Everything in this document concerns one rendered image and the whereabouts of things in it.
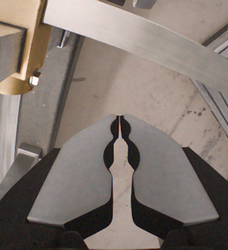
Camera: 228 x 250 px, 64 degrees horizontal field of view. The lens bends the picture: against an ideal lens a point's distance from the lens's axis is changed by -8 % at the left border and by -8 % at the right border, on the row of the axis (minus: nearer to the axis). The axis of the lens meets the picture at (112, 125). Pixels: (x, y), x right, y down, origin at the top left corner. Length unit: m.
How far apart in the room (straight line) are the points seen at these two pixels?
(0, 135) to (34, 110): 0.21
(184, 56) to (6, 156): 0.54
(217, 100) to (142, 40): 0.83
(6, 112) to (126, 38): 0.40
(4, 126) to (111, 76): 0.68
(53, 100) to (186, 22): 0.85
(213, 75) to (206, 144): 1.23
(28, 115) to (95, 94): 0.74
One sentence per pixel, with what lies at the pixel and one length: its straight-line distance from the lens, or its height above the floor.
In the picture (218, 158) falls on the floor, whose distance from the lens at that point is 1.55.
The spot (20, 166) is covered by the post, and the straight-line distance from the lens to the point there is 0.40.
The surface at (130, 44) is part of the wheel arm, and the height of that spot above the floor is 0.85.
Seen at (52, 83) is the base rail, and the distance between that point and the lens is 0.35.
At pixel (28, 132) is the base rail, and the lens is 0.42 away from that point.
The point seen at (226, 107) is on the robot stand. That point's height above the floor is 0.23.
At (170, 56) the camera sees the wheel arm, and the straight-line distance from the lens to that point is 0.17.
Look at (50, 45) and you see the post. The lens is 0.26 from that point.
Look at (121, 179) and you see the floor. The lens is 1.48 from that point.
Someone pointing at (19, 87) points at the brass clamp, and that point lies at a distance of 0.19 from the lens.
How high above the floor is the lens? 1.02
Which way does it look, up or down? 59 degrees down
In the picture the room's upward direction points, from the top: 179 degrees counter-clockwise
